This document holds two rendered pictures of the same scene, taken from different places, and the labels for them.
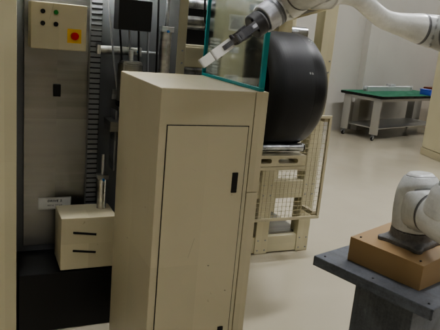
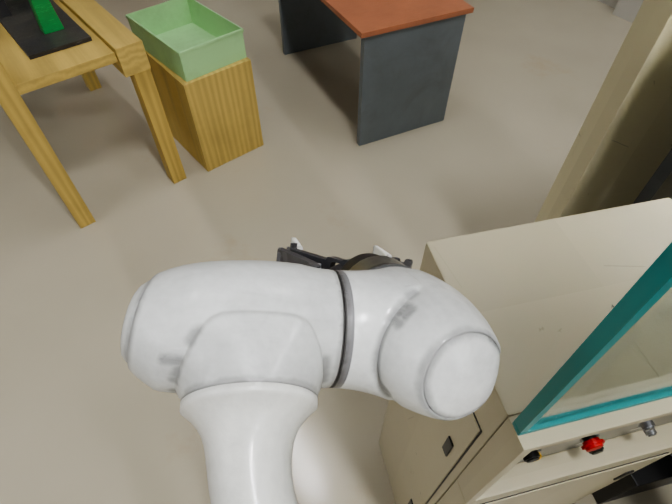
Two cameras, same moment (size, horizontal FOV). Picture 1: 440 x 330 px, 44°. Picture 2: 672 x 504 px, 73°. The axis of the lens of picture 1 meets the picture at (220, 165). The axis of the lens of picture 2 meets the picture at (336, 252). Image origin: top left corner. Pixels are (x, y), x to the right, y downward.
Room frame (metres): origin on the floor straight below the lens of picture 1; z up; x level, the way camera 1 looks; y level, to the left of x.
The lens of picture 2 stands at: (1.73, -0.39, 1.94)
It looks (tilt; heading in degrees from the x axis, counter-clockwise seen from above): 51 degrees down; 102
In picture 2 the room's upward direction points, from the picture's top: straight up
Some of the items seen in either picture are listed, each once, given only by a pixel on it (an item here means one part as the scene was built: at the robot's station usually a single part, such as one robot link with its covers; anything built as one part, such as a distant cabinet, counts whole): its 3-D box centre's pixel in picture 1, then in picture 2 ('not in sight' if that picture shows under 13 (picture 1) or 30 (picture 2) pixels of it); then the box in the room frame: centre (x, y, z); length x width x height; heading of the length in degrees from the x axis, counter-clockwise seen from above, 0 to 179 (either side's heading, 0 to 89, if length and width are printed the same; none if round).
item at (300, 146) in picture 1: (274, 146); not in sight; (2.83, -0.28, 0.90); 0.35 x 0.05 x 0.05; 115
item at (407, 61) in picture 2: not in sight; (358, 34); (1.21, 2.87, 0.39); 1.45 x 0.75 x 0.78; 127
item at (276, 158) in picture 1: (272, 159); not in sight; (2.82, -0.27, 0.84); 0.36 x 0.09 x 0.06; 115
